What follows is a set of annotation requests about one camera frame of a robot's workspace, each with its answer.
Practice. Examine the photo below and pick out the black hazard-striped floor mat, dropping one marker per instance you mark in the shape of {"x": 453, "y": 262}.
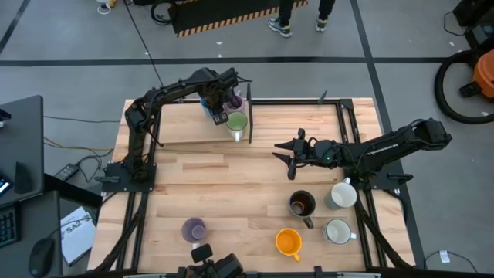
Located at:
{"x": 216, "y": 13}

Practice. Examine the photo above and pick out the dark low desk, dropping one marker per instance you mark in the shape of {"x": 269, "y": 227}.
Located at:
{"x": 50, "y": 197}

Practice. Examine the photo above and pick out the black power adapter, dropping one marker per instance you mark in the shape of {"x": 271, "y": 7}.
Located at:
{"x": 66, "y": 172}

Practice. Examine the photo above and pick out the white round object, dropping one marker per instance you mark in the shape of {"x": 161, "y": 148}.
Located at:
{"x": 103, "y": 7}

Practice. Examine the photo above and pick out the black equipment box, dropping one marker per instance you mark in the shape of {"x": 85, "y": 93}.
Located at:
{"x": 476, "y": 23}

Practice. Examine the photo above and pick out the white paper tag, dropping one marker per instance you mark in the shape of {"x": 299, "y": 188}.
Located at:
{"x": 445, "y": 256}

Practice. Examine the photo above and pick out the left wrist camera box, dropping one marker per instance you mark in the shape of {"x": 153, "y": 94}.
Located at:
{"x": 220, "y": 118}

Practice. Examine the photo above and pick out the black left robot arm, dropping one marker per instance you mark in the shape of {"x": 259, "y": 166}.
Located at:
{"x": 170, "y": 92}

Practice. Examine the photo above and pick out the yellow mug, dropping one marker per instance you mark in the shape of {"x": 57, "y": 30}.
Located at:
{"x": 288, "y": 242}

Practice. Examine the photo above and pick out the orange shop vacuum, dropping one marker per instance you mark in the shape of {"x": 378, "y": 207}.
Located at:
{"x": 484, "y": 73}
{"x": 440, "y": 96}

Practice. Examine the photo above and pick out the black desk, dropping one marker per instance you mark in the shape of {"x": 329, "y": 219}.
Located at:
{"x": 23, "y": 135}

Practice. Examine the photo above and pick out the black aluminium table frame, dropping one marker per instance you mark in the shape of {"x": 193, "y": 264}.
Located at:
{"x": 345, "y": 123}

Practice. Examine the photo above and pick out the light blue mug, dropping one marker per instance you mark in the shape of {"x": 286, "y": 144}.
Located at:
{"x": 204, "y": 108}

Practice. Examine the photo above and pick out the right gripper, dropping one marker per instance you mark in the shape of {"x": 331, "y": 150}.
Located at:
{"x": 312, "y": 152}

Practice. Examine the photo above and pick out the lilac ribbed mug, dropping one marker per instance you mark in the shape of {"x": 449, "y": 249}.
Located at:
{"x": 236, "y": 104}

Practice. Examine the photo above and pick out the black desk speaker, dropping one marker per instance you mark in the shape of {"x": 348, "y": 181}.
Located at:
{"x": 23, "y": 179}

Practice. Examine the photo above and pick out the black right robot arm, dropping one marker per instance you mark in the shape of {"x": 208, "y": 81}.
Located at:
{"x": 386, "y": 148}

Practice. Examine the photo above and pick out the black keyboard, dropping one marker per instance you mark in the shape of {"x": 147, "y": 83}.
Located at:
{"x": 8, "y": 228}

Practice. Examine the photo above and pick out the blue white floral mug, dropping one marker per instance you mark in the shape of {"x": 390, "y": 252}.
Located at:
{"x": 338, "y": 231}

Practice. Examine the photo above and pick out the black computer mouse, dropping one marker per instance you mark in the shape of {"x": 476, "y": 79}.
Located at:
{"x": 41, "y": 256}

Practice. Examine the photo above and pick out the white booklet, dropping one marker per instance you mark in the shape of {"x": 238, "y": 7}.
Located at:
{"x": 77, "y": 239}

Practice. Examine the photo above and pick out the person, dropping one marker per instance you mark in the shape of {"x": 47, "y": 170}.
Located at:
{"x": 285, "y": 15}

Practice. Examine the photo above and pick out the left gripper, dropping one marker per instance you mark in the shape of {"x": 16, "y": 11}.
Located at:
{"x": 218, "y": 98}

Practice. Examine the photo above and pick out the dark grey mug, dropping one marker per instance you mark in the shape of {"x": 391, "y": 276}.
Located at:
{"x": 302, "y": 204}

